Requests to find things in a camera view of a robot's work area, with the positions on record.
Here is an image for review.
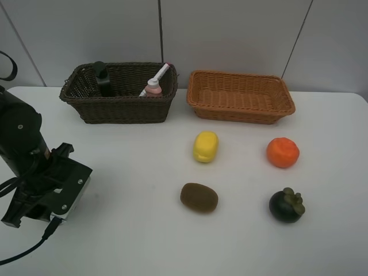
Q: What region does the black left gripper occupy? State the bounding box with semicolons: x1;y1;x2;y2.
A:
1;143;93;228

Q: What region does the dark green pump bottle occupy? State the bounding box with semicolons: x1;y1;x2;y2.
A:
93;61;116;97

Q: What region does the white pink marker pen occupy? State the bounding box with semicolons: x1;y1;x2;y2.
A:
139;63;170;97

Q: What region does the pink squeeze bottle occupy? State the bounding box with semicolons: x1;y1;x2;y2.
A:
144;78;162;97

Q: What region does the yellow lemon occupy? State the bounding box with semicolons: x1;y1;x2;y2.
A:
193;131;219;163

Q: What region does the orange mandarin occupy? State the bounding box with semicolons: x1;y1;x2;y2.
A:
266;137;300;168

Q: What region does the dark purple mangosteen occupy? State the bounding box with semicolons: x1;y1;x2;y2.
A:
269;187;305;223

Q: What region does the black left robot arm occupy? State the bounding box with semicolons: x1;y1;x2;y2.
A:
1;88;92;228

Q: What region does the dark brown wicker basket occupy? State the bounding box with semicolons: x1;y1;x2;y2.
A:
60;62;178;124

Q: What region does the brown kiwi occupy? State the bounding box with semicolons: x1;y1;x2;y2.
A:
180;183;219;213

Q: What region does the orange wicker basket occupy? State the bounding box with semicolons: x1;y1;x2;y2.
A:
186;70;296;124

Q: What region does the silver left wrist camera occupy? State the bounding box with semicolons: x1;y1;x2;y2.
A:
50;177;90;224

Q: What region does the black left camera cable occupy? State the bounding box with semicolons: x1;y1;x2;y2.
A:
0;216;63;265

